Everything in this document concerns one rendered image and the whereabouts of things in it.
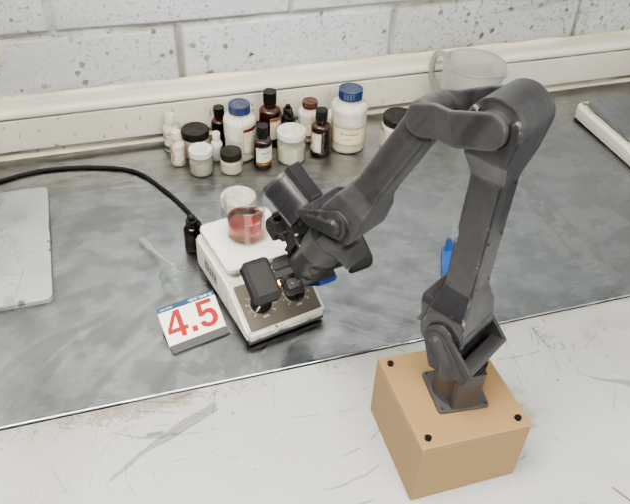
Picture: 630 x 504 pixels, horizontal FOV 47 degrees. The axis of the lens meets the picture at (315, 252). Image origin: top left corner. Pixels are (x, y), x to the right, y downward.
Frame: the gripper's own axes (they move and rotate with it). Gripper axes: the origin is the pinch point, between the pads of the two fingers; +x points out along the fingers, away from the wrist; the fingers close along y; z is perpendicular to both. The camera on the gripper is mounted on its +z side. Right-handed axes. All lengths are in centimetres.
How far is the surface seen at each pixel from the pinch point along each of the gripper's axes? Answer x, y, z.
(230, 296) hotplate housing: 4.6, 9.3, 1.7
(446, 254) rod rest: 7.1, -29.0, -3.2
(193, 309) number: 8.2, 14.3, 2.4
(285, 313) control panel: 4.0, 2.7, -3.7
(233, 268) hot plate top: 2.9, 7.7, 5.1
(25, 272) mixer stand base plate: 20.7, 34.5, 20.0
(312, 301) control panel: 4.0, -2.0, -3.4
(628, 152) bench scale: 9, -79, 4
